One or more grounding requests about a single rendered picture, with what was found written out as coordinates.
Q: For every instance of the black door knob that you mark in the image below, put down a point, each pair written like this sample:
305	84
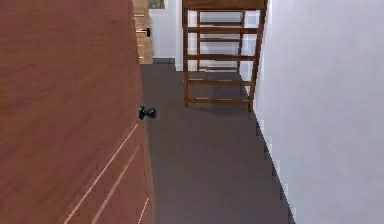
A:
147	113

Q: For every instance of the brown wooden shelf rack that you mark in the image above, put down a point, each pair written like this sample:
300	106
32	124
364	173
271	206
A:
220	56

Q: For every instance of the light wooden room door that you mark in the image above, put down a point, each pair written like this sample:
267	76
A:
143	36

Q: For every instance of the reddish brown room door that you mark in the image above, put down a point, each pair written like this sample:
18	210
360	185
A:
66	100

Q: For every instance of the framed wall picture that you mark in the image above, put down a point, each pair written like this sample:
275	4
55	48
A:
156	3

